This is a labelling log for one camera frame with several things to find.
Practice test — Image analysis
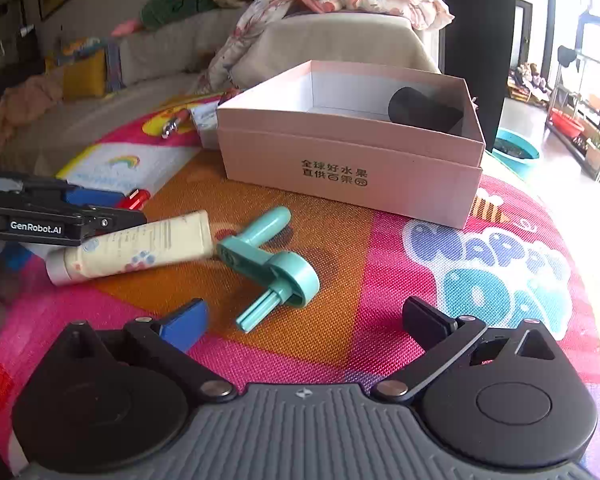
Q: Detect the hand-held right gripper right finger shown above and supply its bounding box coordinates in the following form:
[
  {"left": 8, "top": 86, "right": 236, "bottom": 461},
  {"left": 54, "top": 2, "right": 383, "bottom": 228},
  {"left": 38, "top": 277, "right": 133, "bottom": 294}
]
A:
[{"left": 372, "top": 296, "right": 556, "bottom": 406}]

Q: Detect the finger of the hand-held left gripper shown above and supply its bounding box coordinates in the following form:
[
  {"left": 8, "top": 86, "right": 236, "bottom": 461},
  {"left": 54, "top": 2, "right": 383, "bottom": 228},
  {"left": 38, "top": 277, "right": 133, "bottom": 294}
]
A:
[
  {"left": 22, "top": 182, "right": 127, "bottom": 209},
  {"left": 82, "top": 208, "right": 149, "bottom": 241}
]

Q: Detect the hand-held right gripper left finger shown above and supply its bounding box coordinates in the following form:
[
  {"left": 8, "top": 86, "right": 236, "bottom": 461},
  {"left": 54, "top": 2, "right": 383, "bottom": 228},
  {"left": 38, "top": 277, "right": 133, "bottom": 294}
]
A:
[{"left": 55, "top": 298, "right": 237, "bottom": 404}]

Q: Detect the red lighter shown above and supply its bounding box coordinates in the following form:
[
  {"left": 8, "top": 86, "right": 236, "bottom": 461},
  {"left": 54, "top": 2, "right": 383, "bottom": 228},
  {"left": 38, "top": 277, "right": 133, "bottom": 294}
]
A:
[{"left": 117, "top": 188, "right": 151, "bottom": 211}]

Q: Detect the cream lotion tube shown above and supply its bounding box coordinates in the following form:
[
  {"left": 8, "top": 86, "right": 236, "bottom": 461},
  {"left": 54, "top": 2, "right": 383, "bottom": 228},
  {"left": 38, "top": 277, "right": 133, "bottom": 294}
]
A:
[{"left": 46, "top": 210, "right": 216, "bottom": 287}]

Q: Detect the teal plastic crank tool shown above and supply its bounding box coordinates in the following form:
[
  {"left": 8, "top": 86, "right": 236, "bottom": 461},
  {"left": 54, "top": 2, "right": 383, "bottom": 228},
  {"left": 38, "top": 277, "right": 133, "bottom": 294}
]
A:
[{"left": 216, "top": 206, "right": 322, "bottom": 333}]

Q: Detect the white paper box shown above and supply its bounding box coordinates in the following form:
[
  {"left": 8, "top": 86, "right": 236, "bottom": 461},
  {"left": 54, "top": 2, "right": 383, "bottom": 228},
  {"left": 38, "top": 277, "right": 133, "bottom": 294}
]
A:
[{"left": 189, "top": 102, "right": 227, "bottom": 150}]

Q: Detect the pink cardboard box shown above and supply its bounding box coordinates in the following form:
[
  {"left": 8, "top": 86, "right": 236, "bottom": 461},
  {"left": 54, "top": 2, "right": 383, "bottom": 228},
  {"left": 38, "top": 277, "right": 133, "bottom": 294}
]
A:
[{"left": 215, "top": 59, "right": 487, "bottom": 231}]

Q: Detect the colourful play mat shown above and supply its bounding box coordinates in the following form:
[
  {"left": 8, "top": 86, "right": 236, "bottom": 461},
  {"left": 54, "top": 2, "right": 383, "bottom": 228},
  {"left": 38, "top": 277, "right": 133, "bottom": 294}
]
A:
[{"left": 0, "top": 92, "right": 600, "bottom": 480}]

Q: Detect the peach cloth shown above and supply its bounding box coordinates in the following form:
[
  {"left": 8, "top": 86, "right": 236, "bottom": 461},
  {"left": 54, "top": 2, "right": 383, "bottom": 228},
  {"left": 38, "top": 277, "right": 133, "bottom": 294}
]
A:
[{"left": 0, "top": 77, "right": 65, "bottom": 163}]

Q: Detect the yellow cushion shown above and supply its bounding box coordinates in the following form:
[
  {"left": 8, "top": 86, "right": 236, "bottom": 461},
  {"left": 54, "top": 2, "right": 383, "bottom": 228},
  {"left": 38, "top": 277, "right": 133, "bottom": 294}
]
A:
[{"left": 60, "top": 50, "right": 108, "bottom": 102}]

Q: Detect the teal plant basin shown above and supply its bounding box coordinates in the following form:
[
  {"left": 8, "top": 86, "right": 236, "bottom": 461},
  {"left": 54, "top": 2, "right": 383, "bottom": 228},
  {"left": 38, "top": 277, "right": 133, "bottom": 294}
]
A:
[{"left": 492, "top": 127, "right": 541, "bottom": 177}]

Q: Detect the green plush toy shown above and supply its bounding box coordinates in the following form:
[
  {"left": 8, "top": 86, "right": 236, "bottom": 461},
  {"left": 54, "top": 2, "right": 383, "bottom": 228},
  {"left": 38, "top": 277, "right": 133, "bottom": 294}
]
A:
[{"left": 140, "top": 0, "right": 226, "bottom": 31}]

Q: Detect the black cylinder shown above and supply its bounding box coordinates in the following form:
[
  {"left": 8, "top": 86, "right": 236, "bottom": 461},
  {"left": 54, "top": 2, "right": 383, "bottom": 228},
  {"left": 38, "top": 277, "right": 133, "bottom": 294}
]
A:
[{"left": 387, "top": 86, "right": 465, "bottom": 136}]

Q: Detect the red basin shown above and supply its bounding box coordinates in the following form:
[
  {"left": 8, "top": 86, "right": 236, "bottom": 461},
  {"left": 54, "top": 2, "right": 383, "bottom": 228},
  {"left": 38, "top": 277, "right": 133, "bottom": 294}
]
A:
[{"left": 550, "top": 108, "right": 587, "bottom": 139}]

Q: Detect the beige sofa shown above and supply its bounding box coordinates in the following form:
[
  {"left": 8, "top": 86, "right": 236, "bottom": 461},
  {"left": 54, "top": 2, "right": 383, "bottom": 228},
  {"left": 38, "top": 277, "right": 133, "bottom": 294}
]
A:
[{"left": 0, "top": 5, "right": 441, "bottom": 171}]

